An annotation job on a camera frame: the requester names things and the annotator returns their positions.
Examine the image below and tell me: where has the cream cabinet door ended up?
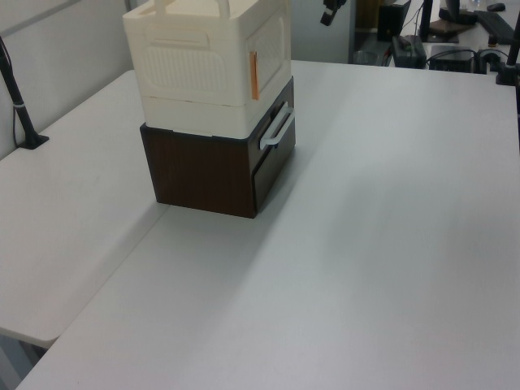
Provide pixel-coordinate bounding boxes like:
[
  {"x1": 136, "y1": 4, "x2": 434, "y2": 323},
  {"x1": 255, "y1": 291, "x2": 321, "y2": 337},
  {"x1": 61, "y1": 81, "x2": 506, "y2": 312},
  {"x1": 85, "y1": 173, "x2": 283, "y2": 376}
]
[{"x1": 246, "y1": 11, "x2": 293, "y2": 102}]

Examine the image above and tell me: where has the cream plastic cabinet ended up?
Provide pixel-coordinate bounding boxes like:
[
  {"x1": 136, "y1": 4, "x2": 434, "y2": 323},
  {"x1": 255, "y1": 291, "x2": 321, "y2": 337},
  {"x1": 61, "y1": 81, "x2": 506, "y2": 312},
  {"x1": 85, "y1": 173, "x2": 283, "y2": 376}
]
[{"x1": 122, "y1": 0, "x2": 293, "y2": 140}]

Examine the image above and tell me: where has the dark brown drawer cabinet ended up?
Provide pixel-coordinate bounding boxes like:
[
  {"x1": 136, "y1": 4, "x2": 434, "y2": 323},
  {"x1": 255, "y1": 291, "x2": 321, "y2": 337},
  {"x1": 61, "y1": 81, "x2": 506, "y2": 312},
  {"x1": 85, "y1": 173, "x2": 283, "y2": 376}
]
[{"x1": 139, "y1": 76, "x2": 298, "y2": 220}]

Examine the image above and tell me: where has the clear glass cup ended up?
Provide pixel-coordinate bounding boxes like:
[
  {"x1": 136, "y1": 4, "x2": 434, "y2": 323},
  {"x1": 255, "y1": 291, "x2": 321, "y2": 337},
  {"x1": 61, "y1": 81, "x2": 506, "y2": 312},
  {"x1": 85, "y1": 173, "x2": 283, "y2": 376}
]
[{"x1": 352, "y1": 50, "x2": 382, "y2": 67}]

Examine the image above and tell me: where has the black device with green label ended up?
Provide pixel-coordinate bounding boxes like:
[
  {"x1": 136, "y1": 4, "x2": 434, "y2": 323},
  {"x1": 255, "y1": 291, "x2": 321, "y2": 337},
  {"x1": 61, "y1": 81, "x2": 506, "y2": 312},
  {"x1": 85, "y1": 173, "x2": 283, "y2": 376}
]
[{"x1": 390, "y1": 34, "x2": 428, "y2": 69}]

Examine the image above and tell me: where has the black monitor stand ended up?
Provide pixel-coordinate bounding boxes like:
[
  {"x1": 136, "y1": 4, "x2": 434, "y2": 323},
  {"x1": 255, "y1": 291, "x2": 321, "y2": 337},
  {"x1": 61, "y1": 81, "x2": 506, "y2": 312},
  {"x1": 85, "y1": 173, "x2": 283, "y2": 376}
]
[{"x1": 419, "y1": 0, "x2": 461, "y2": 45}]

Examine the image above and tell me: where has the black keyboard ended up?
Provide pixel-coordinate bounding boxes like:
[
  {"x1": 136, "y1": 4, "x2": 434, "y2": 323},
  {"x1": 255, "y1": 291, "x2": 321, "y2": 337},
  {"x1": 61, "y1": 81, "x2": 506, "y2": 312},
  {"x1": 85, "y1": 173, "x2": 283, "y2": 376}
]
[{"x1": 472, "y1": 10, "x2": 516, "y2": 43}]

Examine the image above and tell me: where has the plain dark brown drawer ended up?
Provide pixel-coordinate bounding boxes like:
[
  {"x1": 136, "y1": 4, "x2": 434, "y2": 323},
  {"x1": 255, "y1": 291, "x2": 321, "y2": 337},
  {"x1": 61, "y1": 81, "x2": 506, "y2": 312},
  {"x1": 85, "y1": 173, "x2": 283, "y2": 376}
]
[{"x1": 250, "y1": 141, "x2": 297, "y2": 217}]

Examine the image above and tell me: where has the black clamp stand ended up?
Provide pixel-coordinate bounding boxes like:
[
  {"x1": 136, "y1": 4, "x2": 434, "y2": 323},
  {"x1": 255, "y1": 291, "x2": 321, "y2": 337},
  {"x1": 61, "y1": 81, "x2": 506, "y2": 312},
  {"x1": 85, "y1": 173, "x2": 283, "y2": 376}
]
[{"x1": 494, "y1": 22, "x2": 520, "y2": 87}]

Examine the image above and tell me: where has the copper door handle strip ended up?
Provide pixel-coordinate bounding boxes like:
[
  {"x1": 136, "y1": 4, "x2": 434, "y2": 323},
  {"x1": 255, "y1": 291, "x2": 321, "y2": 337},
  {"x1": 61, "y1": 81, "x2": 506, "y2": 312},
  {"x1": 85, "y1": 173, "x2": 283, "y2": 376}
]
[{"x1": 248, "y1": 50, "x2": 262, "y2": 102}]

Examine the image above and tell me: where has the white drawer handle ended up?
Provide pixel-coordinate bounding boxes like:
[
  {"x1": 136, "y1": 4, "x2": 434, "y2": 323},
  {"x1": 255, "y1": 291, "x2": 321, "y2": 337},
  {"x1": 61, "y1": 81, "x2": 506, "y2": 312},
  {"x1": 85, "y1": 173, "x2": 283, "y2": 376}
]
[{"x1": 258, "y1": 106, "x2": 294, "y2": 150}]

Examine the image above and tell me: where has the black box with cables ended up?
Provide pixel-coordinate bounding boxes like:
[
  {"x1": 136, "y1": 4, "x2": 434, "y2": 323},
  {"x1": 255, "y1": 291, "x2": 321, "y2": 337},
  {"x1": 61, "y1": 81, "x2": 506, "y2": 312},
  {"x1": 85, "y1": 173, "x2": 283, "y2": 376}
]
[{"x1": 427, "y1": 44, "x2": 477, "y2": 74}]

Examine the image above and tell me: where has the dark brown drawer with handle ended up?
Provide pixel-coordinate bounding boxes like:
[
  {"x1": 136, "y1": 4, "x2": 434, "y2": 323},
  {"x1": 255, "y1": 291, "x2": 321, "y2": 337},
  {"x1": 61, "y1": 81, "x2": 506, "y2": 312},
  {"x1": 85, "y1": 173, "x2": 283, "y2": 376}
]
[{"x1": 246, "y1": 79, "x2": 297, "y2": 174}]

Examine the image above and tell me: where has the black camera pole with base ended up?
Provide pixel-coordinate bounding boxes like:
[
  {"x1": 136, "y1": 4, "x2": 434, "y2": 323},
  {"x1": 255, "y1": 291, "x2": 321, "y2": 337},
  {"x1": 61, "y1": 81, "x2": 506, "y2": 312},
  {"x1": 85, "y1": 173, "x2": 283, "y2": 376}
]
[{"x1": 0, "y1": 35, "x2": 50, "y2": 152}]

